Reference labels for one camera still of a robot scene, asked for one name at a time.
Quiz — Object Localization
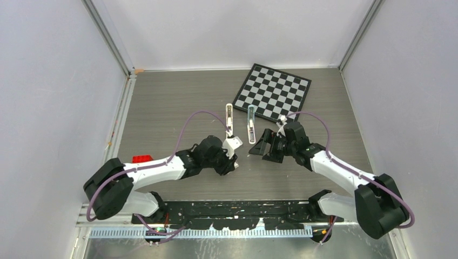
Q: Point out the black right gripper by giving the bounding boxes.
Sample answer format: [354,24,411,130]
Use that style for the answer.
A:
[250,128,297,163]

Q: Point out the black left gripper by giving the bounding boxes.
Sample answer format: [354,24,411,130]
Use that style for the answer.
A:
[202,145,237,176]

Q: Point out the light blue white stapler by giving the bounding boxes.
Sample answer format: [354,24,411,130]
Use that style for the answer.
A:
[247,105,256,145]

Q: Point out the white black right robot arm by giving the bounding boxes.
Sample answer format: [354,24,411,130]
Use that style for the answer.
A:
[249,122,412,239]

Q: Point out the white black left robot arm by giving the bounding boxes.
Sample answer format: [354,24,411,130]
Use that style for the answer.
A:
[83,135,243,223]

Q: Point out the black white chessboard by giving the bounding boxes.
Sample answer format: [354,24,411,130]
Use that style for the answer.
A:
[232,63,312,122]

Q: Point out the colourful wooden toy car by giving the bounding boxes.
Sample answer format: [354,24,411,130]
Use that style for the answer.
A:
[132,154,153,163]

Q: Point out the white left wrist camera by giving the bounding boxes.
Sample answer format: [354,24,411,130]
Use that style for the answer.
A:
[222,135,243,159]

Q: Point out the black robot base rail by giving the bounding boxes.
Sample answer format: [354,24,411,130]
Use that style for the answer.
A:
[142,200,334,230]

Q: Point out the right aluminium corner post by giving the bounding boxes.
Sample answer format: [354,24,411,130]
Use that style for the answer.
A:
[338,0,385,72]

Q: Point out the aluminium corner post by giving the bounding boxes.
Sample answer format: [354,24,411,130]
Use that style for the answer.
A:
[338,0,385,72]
[82,0,134,77]

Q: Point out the left aluminium corner post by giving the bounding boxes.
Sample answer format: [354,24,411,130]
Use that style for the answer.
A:
[82,0,134,77]

